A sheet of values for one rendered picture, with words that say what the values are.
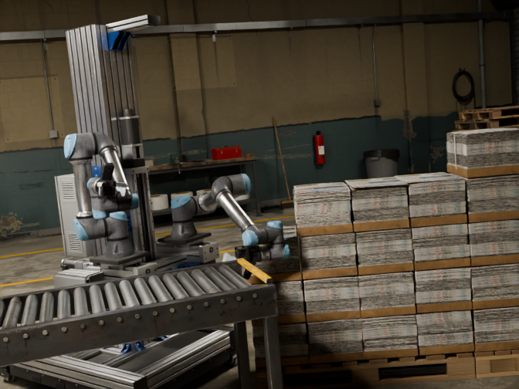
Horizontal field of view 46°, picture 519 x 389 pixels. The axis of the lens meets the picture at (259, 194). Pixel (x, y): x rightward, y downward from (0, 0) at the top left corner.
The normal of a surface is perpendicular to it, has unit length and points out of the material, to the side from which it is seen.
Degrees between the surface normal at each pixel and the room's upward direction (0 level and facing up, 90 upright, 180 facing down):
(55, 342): 90
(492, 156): 90
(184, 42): 90
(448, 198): 90
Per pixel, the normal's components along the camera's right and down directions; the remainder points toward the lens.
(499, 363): -0.03, 0.12
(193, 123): 0.30, 0.09
